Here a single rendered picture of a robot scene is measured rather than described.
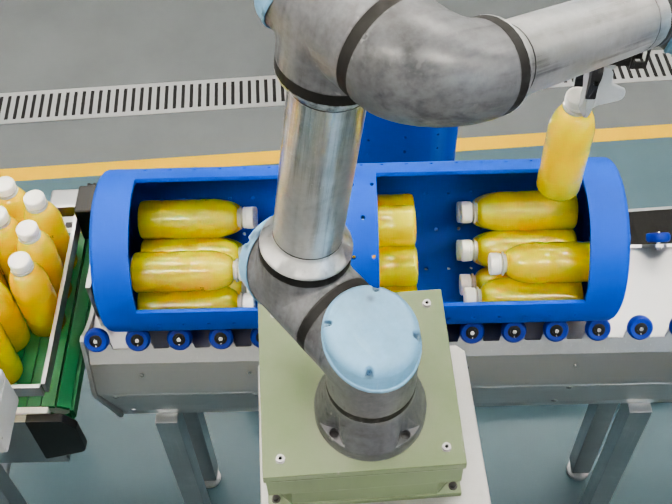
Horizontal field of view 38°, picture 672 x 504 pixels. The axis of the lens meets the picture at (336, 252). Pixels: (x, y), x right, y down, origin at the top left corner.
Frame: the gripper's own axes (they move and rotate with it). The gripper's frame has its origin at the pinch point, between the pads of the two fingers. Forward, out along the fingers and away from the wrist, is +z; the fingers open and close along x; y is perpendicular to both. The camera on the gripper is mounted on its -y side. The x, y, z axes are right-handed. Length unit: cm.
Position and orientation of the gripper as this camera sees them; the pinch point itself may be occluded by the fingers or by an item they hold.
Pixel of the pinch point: (578, 98)
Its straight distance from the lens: 149.5
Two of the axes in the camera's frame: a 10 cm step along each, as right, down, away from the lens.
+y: 10.0, -0.2, -0.1
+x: -0.1, -7.9, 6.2
